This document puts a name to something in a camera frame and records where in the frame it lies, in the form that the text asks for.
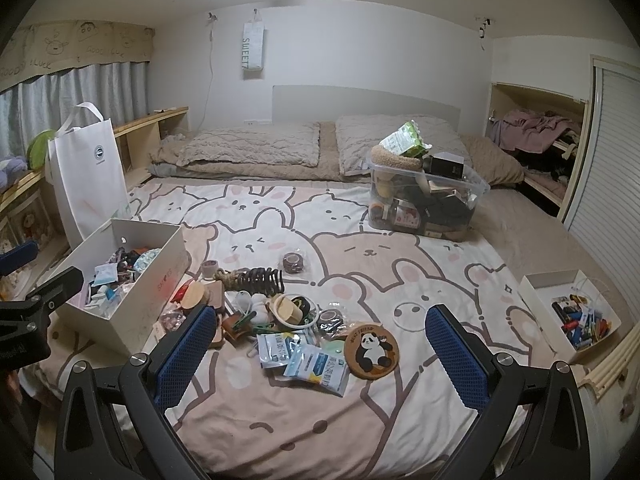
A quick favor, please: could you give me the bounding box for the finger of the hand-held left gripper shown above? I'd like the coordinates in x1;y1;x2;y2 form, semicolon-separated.
0;240;40;276
0;266;85;323

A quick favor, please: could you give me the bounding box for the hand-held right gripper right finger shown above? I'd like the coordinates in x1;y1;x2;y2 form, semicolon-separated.
425;304;591;480

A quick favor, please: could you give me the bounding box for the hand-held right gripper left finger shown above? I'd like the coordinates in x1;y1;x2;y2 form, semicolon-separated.
54;305;218;480

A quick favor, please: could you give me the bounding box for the green clothespin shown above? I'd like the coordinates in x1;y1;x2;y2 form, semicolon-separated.
231;311;262;332

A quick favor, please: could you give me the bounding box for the round panda coaster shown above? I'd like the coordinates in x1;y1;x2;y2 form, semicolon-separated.
344;328;400;377

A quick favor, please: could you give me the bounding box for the white cardboard box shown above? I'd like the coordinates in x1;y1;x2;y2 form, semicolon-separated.
54;218;191;356

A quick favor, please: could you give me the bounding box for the brown plush toy in case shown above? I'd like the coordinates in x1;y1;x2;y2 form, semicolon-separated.
20;212;46;243

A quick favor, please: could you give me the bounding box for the pink bead packet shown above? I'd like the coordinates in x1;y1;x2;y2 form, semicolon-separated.
160;307;187;333

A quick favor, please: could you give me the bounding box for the brown leather pouch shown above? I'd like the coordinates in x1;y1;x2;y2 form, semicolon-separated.
220;312;253;346

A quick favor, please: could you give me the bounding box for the round cork coaster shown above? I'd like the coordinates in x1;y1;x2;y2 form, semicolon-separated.
181;284;210;311

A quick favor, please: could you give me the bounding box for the purple plush toy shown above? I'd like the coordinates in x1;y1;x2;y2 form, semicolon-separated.
0;157;28;190

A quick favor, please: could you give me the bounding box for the blue and white packet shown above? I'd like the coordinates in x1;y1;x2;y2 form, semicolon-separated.
256;332;301;370
283;344;350;398

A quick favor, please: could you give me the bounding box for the small white open box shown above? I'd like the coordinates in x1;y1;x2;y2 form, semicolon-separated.
517;270;623;365

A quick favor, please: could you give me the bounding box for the white tote bag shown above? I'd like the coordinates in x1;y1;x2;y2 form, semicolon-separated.
46;102;132;243

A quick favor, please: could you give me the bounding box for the black hair claw clip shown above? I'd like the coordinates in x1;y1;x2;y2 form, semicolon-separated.
235;266;285;295

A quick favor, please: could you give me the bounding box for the green plush toy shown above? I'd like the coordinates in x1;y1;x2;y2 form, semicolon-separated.
26;129;56;170

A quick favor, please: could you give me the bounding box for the printed animal blanket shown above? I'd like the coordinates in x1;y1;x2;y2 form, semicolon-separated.
30;180;551;480

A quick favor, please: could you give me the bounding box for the grey tape roll in wrapper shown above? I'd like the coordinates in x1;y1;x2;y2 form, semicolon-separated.
316;305;347;334

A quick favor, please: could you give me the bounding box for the brown tape roll in wrapper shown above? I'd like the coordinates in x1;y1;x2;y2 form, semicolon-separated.
281;251;308;275

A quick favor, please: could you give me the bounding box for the clear plastic storage bin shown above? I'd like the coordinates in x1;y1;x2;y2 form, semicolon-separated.
366;146;491;241

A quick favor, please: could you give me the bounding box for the beige bed mattress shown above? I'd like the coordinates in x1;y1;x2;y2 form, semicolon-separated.
147;122;631;321

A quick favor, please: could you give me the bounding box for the grey curtain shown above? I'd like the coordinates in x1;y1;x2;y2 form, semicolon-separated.
0;60;151;161

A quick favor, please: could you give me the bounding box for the wooden bedside shelf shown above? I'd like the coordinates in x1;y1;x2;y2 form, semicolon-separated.
0;106;191;286

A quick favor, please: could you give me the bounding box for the small black box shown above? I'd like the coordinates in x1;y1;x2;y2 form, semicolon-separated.
429;152;466;179

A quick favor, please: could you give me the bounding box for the beige printed curtain valance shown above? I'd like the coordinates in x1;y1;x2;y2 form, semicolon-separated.
0;20;155;92

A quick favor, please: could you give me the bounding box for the beige quilted pillow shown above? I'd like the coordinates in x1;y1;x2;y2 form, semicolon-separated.
335;115;468;176
176;121;321;168

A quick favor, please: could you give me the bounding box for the green snack packet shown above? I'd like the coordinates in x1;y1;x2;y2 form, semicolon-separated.
379;120;432;158

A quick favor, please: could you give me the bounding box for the pile of pink clothes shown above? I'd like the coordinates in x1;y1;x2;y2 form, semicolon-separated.
487;110;583;153

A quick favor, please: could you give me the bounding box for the white louvred door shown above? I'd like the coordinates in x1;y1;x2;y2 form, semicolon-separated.
565;57;640;311

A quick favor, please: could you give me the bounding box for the white hanging sweet sign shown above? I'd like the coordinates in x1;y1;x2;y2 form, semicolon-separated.
241;20;265;81

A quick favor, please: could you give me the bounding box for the brown rope bundle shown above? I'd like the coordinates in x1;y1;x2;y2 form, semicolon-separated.
214;268;246;290

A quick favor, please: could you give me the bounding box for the beige woven ring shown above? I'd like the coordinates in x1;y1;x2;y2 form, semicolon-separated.
369;144;425;171

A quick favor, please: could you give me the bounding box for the white hanging cable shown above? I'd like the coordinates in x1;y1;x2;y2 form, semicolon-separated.
201;12;219;131

